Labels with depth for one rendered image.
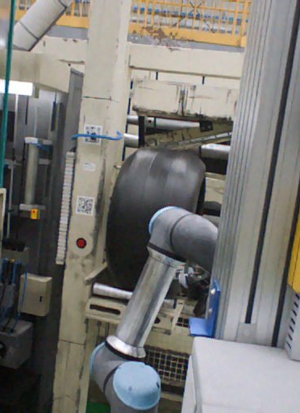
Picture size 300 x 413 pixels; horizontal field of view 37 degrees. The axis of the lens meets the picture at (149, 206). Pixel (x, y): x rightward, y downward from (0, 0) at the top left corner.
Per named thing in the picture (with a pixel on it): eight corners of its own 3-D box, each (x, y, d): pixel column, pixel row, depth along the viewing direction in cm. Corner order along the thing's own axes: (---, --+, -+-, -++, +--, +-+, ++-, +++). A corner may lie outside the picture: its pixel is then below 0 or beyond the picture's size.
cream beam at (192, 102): (130, 110, 203) (134, 77, 201) (143, 114, 228) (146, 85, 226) (268, 126, 192) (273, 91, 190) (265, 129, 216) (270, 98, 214)
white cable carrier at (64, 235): (56, 263, 193) (66, 152, 186) (60, 260, 198) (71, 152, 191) (65, 264, 192) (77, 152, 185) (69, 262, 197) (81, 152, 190)
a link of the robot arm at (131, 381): (118, 442, 105) (126, 389, 103) (99, 409, 117) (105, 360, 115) (164, 433, 110) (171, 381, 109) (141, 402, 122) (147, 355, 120)
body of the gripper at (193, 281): (202, 266, 156) (222, 282, 146) (203, 287, 159) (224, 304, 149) (183, 274, 153) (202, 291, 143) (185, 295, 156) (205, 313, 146)
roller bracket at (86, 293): (80, 302, 179) (82, 278, 178) (110, 276, 218) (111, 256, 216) (88, 304, 178) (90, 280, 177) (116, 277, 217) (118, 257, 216)
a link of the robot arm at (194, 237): (214, 214, 106) (318, 315, 128) (190, 206, 116) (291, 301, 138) (185, 253, 105) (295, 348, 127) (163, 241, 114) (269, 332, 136)
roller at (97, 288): (93, 280, 185) (93, 289, 187) (90, 285, 181) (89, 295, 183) (177, 295, 178) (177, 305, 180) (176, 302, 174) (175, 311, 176)
